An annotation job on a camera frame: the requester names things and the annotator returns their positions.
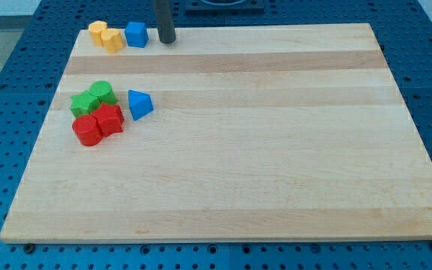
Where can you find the yellow hexagon block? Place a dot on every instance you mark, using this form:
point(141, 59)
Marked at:
point(95, 30)

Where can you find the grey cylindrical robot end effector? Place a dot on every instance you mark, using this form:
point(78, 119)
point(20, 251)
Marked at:
point(164, 21)

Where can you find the blue cube block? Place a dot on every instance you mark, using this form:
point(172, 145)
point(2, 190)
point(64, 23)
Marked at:
point(136, 34)

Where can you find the green cylinder block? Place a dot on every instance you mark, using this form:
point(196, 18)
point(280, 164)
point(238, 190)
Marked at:
point(103, 90)

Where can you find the green star block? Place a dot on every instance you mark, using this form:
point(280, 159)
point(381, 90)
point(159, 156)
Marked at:
point(83, 103)

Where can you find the red cylinder block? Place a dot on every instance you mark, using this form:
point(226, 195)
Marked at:
point(87, 130)

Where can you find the large wooden board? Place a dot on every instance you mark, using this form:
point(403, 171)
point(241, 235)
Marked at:
point(285, 133)

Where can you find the blue triangle block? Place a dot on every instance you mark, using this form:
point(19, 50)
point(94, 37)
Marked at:
point(140, 104)

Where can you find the red star block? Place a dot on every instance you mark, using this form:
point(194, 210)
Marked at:
point(109, 118)

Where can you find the yellow heart block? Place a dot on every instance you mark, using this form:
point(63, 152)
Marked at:
point(112, 40)

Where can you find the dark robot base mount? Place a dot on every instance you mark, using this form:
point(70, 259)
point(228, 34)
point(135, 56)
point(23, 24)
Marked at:
point(193, 7)

